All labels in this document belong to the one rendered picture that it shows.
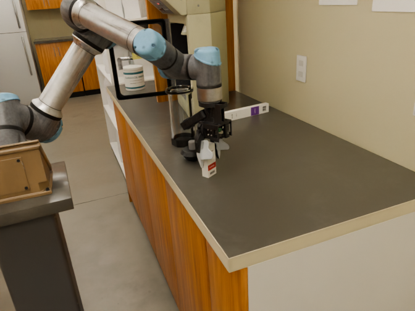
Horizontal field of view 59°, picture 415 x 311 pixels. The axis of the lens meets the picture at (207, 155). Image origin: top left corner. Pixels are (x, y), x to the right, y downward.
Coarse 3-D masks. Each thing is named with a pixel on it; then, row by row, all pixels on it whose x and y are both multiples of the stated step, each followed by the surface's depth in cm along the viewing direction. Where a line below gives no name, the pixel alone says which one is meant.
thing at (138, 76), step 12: (156, 24) 189; (120, 48) 190; (132, 60) 193; (144, 60) 195; (120, 72) 194; (132, 72) 196; (144, 72) 197; (156, 72) 199; (120, 84) 196; (132, 84) 198; (144, 84) 199; (156, 84) 201
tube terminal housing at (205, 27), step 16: (192, 0) 161; (208, 0) 164; (224, 0) 180; (176, 16) 177; (192, 16) 164; (208, 16) 166; (224, 16) 182; (192, 32) 166; (208, 32) 169; (224, 32) 184; (192, 48) 169; (224, 48) 186; (224, 64) 189; (192, 80) 174; (224, 80) 191; (192, 96) 179; (224, 96) 194
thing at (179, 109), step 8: (168, 88) 141; (176, 88) 144; (184, 88) 144; (192, 88) 139; (168, 96) 140; (176, 96) 137; (184, 96) 138; (176, 104) 138; (184, 104) 139; (176, 112) 140; (184, 112) 140; (176, 120) 141; (176, 128) 143; (176, 136) 144; (184, 136) 143
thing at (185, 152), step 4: (192, 140) 133; (188, 144) 133; (192, 144) 132; (184, 148) 135; (188, 148) 134; (192, 148) 132; (180, 152) 134; (184, 152) 132; (188, 152) 131; (192, 152) 131; (184, 156) 133; (188, 156) 131; (192, 156) 130; (196, 156) 130; (188, 160) 133; (192, 160) 132
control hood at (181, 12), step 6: (150, 0) 180; (162, 0) 162; (168, 0) 157; (174, 0) 158; (180, 0) 159; (168, 6) 165; (174, 6) 159; (180, 6) 160; (186, 6) 161; (174, 12) 167; (180, 12) 161; (186, 12) 162
